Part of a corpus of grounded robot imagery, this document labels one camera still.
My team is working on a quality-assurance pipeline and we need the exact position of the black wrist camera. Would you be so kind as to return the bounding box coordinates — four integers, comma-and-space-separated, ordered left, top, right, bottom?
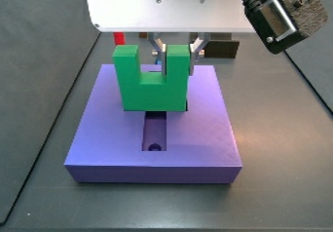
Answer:
246, 0, 328, 54

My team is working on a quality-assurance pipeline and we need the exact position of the red peg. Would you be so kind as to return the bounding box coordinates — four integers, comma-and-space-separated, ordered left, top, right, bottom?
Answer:
114, 32, 126, 45

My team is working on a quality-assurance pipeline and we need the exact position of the blue peg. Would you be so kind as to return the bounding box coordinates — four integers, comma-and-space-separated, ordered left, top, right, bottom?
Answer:
154, 58, 162, 65

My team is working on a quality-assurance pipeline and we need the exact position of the purple board with cross slot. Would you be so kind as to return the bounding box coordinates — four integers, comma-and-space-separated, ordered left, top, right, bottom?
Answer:
66, 64, 243, 183

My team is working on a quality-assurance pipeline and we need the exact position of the green U-shaped block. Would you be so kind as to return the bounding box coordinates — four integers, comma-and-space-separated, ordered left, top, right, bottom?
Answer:
114, 45, 191, 111

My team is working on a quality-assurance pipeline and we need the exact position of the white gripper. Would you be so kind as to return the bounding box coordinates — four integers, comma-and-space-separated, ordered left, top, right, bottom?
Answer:
87, 0, 254, 75

